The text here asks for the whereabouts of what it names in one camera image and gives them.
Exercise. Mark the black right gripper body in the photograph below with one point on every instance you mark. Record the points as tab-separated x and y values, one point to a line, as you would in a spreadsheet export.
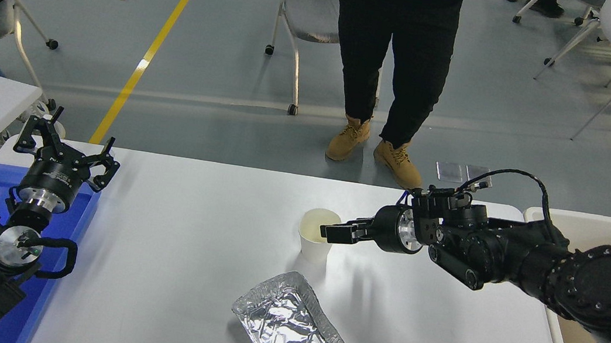
385	229

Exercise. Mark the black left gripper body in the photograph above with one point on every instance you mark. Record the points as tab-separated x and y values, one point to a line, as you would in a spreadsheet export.
54	177

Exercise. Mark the white paper cup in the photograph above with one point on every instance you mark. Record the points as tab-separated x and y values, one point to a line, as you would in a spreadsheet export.
313	249

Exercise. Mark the foil tray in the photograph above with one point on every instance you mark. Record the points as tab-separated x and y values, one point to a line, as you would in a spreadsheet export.
290	329

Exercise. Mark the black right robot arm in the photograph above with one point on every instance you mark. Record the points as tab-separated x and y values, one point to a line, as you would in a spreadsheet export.
609	288

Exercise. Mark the metal floor plate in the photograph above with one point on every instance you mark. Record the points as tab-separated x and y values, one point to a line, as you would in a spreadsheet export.
475	171
450	171

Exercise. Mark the grey padded wheeled chair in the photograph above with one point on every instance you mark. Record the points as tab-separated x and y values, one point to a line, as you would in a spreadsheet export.
314	19

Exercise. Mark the white-legged wheeled chair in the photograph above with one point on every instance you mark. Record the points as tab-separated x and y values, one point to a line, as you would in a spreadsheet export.
587	1

